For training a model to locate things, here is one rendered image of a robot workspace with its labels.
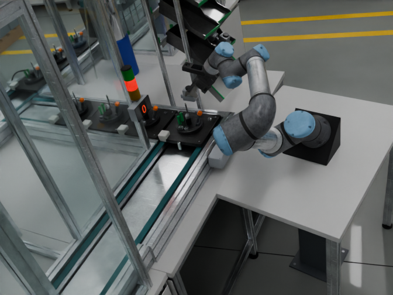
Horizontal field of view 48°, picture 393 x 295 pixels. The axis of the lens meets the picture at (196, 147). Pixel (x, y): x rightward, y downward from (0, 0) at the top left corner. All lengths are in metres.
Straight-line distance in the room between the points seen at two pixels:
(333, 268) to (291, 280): 0.75
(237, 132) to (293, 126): 0.42
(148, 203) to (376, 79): 2.81
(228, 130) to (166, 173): 0.62
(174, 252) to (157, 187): 0.35
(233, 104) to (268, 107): 1.00
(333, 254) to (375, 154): 0.52
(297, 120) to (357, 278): 1.16
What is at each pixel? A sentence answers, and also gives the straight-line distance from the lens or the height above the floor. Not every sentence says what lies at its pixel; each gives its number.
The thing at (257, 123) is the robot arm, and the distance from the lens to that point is 1.53.
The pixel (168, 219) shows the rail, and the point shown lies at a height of 0.96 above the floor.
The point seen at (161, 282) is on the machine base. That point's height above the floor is 0.86.
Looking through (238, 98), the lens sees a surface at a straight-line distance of 2.59.
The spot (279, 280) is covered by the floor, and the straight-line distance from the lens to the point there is 2.74.
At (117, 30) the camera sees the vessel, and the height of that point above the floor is 1.20.
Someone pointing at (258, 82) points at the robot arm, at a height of 1.40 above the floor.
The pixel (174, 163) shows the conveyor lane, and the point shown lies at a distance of 2.14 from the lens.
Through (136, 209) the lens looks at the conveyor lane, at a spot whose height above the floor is 0.92.
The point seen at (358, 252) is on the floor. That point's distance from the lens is 2.86.
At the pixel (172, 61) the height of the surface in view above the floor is 0.86.
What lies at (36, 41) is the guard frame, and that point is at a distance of 1.13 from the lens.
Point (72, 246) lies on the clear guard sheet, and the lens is 1.35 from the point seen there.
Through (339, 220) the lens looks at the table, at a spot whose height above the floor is 0.86.
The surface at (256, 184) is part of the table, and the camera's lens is 2.03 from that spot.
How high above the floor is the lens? 2.27
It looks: 38 degrees down
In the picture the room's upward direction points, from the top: 14 degrees counter-clockwise
